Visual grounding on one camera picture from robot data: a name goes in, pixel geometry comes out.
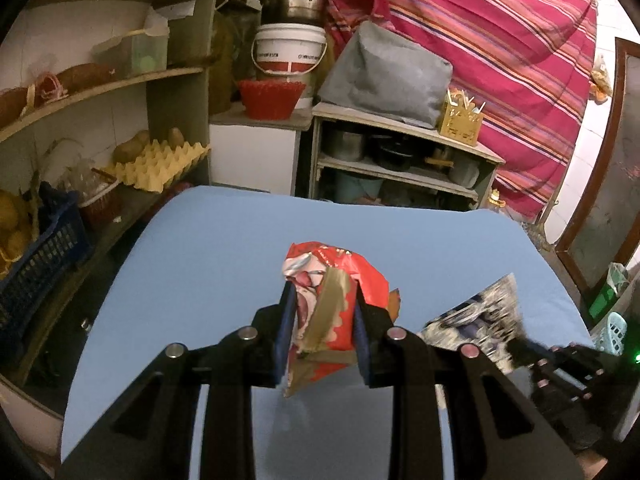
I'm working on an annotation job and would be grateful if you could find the grey fabric bag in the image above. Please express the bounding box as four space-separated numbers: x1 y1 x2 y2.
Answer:
318 21 454 129

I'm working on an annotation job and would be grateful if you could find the blue table cloth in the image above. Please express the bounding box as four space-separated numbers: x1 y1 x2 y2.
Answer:
62 186 590 479

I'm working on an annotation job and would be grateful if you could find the yellow utensil holder box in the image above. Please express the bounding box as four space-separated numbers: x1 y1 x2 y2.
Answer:
437 88 485 146

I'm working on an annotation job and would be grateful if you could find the white small cabinet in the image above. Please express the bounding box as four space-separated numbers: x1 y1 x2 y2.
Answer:
209 103 312 195

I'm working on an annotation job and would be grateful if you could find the yellow oil bottle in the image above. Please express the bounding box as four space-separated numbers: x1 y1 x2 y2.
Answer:
487 188 506 211

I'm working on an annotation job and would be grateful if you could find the clear plastic container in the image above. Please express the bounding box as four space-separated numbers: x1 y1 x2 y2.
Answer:
91 29 169 79

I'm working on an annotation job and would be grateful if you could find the yellow egg tray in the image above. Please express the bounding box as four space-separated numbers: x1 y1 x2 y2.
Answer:
103 140 210 194

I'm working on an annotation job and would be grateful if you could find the silver black foil wrapper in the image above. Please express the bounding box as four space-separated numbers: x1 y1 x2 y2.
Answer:
420 273 526 375

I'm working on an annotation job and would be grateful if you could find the red snack wrapper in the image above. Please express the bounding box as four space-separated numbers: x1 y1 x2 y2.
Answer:
282 242 401 398

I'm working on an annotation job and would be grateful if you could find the dark blue plastic crate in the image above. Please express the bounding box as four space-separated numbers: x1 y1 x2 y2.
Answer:
1 182 96 356

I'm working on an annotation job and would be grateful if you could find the white plastic bucket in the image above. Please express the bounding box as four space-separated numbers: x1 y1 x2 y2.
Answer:
250 23 328 110

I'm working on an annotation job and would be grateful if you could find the brown framed door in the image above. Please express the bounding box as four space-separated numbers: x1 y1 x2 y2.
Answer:
555 38 640 299

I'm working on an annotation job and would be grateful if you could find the grey low shelf unit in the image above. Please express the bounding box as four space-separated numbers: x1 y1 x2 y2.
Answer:
308 102 504 211

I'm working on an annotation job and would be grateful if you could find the red plastic bowl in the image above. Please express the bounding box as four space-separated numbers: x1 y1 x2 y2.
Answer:
238 79 306 120

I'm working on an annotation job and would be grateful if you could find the wooden wall shelf unit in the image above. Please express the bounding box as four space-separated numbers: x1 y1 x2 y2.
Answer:
1 0 216 387

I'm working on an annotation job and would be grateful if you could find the red striped hanging cloth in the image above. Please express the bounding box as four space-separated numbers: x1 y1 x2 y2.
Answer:
328 0 597 218

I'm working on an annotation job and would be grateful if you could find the steel cooking pot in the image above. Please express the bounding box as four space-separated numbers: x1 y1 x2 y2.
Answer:
260 0 329 27

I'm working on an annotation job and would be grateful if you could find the light blue plastic basket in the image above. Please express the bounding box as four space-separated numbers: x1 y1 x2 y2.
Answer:
591 312 627 356

